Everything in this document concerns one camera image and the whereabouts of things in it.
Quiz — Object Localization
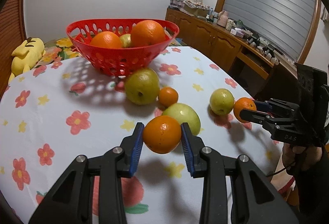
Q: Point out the wooden sideboard cabinet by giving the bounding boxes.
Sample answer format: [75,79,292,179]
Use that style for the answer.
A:
[165,7,298,102]

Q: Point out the floral bed blanket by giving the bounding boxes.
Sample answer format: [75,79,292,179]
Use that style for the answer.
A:
[40,38,187,64]

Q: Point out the yellow Pikachu plush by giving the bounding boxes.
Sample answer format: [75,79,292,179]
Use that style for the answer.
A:
[8,37,45,83]

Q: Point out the red perforated plastic basket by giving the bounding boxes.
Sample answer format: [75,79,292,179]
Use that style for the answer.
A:
[65,18,180,77]

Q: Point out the large orange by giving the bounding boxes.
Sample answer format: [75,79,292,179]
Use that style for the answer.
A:
[131,20,166,47]
[90,31,122,49]

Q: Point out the yellow fruit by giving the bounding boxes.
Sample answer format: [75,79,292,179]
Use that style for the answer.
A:
[119,34,132,48]

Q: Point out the grey window blind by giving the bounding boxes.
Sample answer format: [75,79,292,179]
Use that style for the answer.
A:
[223,0,316,60]

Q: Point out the large orange front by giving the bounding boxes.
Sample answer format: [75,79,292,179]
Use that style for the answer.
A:
[131,20,166,47]

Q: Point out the tissue box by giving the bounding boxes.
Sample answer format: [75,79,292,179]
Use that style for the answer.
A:
[230,28,246,38]

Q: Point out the cardboard box with cloth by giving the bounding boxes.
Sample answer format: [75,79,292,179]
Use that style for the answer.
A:
[183,0,210,17]

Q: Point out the small tangerine hidden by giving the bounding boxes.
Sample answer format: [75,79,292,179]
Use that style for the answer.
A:
[143,115,182,154]

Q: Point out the yellow-green fruit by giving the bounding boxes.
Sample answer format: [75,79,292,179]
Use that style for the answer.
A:
[210,88,235,115]

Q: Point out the person's right hand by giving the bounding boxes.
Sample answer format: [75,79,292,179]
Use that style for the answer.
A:
[282,143,322,170]

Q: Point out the small tangerine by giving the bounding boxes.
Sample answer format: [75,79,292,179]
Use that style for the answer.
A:
[158,87,178,107]
[233,97,256,123]

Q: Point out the wooden louvered wardrobe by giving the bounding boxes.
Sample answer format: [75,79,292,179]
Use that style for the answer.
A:
[0,0,26,97]

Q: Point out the light green apple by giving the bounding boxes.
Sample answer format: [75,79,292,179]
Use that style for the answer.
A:
[162,103,201,136]

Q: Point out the pink kettle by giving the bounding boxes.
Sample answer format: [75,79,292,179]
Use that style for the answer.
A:
[217,10,228,28]

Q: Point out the white fruit-print tablecloth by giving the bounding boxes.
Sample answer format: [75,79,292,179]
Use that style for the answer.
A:
[1,46,282,223]

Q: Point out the large green pear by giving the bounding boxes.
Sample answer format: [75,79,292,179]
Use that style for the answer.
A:
[124,68,160,105]

